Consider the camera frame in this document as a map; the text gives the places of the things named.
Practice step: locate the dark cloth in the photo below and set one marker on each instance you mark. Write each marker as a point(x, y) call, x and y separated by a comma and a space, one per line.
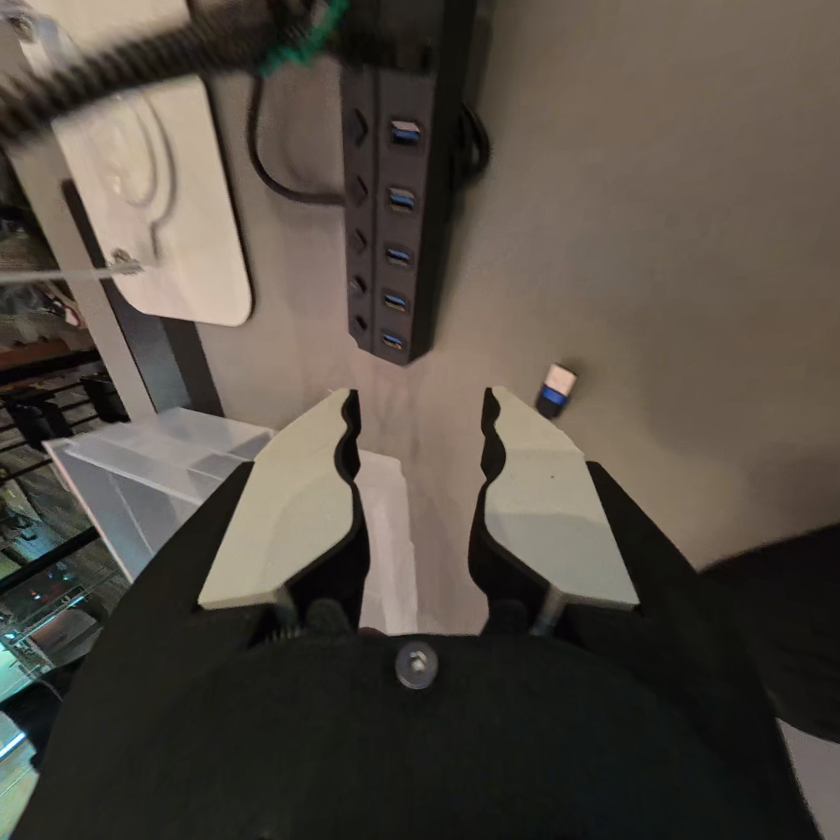
point(781, 623)

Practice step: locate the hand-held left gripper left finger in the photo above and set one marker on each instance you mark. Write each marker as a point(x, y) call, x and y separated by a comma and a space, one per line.
point(282, 525)

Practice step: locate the black multi-port usb hub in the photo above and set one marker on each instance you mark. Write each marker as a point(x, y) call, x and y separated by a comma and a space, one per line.
point(420, 216)

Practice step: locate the clear plastic bin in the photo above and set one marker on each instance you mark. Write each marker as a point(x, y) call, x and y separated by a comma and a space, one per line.
point(151, 472)

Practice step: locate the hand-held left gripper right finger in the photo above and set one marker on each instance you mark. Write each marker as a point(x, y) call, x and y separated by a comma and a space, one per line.
point(558, 518)

